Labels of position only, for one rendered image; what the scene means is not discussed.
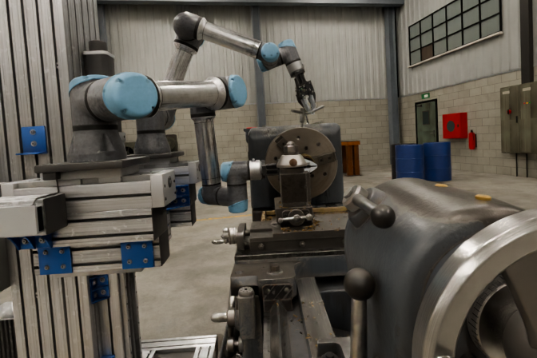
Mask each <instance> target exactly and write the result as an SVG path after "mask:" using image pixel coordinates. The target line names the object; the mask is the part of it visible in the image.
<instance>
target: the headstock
mask: <svg viewBox="0 0 537 358"><path fill-rule="evenodd" d="M296 127H300V125H283V126H269V127H255V128H251V129H250V130H249V133H246V142H247V143H248V147H249V151H248V158H249V161H253V158H254V159H255V160H260V161H261V160H265V155H266V152H267V149H268V147H269V145H270V143H271V142H272V140H273V139H274V138H275V137H276V136H277V135H279V134H280V133H282V132H284V131H285V130H287V129H291V128H296ZM304 127H307V128H311V129H315V130H317V131H319V132H321V133H322V134H323V135H325V136H326V137H327V138H328V139H329V140H330V139H331V140H330V142H331V143H332V144H333V146H334V148H335V151H336V152H335V155H336V159H337V160H338V166H337V172H336V176H335V178H334V180H333V182H332V184H331V185H330V186H329V187H328V188H327V189H326V190H325V191H324V192H323V193H322V194H321V195H319V196H317V197H314V198H312V202H311V205H324V204H338V203H343V202H342V200H343V198H344V178H343V164H342V150H341V135H340V126H339V125H338V124H336V123H322V124H308V125H304ZM250 193H251V206H252V207H253V208H255V209H258V208H271V207H275V203H274V198H276V197H280V193H279V192H277V191H276V190H275V189H274V188H273V186H272V185H271V183H270V182H269V179H268V178H267V176H265V179H262V178H261V179H260V180H252V181H250ZM263 199H264V200H263Z"/></svg>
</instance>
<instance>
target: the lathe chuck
mask: <svg viewBox="0 0 537 358"><path fill-rule="evenodd" d="M280 135H281V136H282V137H283V138H284V139H285V140H286V141H287V142H289V141H293V142H294V143H295V145H298V150H299V152H298V153H304V154H308V155H309V156H311V157H314V156H318V155H321V154H325V153H331V152H336V151H335V148H334V146H333V144H332V143H331V142H330V140H329V139H328V138H327V137H326V136H325V135H323V134H322V133H321V132H319V131H317V130H315V129H311V128H307V127H296V128H291V129H287V130H285V131H284V132H282V133H280V134H279V135H277V136H276V137H275V138H274V139H273V140H272V142H271V143H270V145H269V147H268V149H267V152H266V155H265V165H267V164H272V163H277V159H280V157H281V155H284V151H283V150H282V149H281V148H280V146H279V145H278V144H277V143H276V142H275V140H276V139H277V138H278V137H279V136H280ZM337 166H338V160H336V161H335V162H331V163H328V164H325V165H320V166H318V167H317V168H316V169H315V170H314V171H313V172H312V173H311V174H310V182H311V198H314V197H317V196H319V195H321V194H322V193H323V192H324V191H325V190H326V189H327V188H328V187H329V186H330V185H331V184H332V182H333V180H334V178H335V176H336V172H337ZM267 178H268V180H269V182H270V183H271V185H272V186H273V188H274V189H275V190H276V191H277V192H279V193H280V179H279V177H278V175H274V176H267Z"/></svg>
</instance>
